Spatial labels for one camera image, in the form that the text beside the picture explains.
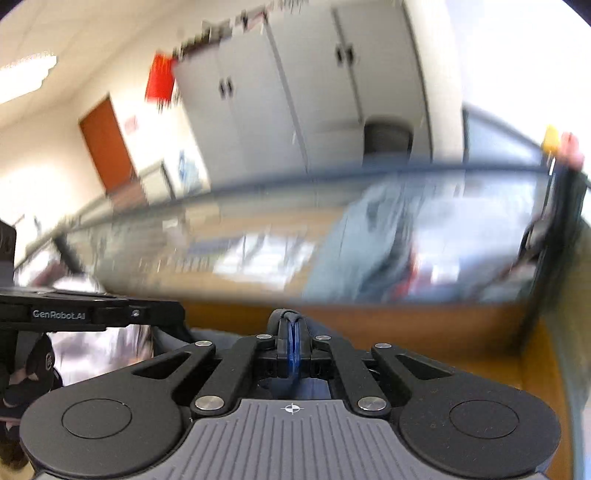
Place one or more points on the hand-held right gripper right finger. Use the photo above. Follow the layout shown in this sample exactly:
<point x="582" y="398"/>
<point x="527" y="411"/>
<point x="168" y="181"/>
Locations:
<point x="308" y="355"/>

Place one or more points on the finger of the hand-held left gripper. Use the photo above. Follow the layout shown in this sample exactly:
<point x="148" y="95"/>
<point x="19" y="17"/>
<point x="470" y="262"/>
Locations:
<point x="152" y="316"/>

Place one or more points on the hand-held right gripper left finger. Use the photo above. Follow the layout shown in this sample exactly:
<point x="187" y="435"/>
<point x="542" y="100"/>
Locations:
<point x="282" y="353"/>

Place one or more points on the dark grey pants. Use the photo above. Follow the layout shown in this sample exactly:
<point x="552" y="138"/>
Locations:
<point x="226" y="336"/>

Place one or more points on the person's left hand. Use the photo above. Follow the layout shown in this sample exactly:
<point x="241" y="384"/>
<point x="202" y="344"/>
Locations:
<point x="39" y="369"/>

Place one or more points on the white shirt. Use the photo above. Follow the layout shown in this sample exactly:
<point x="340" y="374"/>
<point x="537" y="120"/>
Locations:
<point x="92" y="355"/>

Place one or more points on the light blue cloth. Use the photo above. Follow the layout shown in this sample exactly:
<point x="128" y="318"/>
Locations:
<point x="360" y="240"/>

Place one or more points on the brown door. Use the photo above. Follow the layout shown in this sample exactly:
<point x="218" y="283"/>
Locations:
<point x="108" y="143"/>

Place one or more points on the black chair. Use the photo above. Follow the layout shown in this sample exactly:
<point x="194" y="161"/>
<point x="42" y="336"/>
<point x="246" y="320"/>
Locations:
<point x="388" y="138"/>

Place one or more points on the red flag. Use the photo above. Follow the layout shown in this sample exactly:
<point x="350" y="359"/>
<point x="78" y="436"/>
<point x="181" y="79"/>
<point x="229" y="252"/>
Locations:
<point x="161" y="78"/>

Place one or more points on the ceiling light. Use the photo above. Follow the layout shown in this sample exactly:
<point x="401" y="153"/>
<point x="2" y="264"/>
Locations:
<point x="23" y="78"/>

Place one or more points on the white storage cabinet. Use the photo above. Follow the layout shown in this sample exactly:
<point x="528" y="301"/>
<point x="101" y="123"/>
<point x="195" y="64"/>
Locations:
<point x="300" y="92"/>

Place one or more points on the yellow object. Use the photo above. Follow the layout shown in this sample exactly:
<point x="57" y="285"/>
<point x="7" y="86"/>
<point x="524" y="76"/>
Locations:
<point x="549" y="138"/>

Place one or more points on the dark partition post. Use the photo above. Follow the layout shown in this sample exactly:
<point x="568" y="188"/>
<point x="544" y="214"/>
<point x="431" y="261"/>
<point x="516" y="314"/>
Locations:
<point x="561" y="230"/>

